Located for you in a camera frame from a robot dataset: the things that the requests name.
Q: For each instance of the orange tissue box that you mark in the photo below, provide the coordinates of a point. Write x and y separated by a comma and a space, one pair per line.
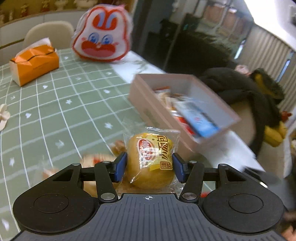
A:
33, 62

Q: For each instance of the beige chair right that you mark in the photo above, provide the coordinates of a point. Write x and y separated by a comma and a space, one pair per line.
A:
60, 34

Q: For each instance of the blue seaweed snack bag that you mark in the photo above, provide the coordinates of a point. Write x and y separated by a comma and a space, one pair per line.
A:
200, 122

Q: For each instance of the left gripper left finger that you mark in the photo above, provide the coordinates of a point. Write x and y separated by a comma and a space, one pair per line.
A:
118, 167

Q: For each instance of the small bread bun packet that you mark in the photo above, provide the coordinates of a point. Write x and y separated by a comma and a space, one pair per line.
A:
149, 163

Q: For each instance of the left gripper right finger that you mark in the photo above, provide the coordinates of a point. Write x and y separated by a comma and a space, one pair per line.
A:
181, 168

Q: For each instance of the green checked tablecloth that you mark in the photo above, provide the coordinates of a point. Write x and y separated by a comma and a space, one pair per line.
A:
74, 110

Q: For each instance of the cream cartoon canvas bag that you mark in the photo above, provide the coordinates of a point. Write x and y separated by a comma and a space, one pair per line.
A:
4, 116

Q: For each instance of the pink cardboard box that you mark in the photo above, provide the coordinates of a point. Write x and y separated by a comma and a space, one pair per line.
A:
154, 95

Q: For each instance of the red white rabbit bag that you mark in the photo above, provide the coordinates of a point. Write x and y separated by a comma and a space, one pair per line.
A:
103, 33

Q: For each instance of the round rice cracker packet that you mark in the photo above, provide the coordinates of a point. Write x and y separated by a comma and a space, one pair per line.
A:
99, 168

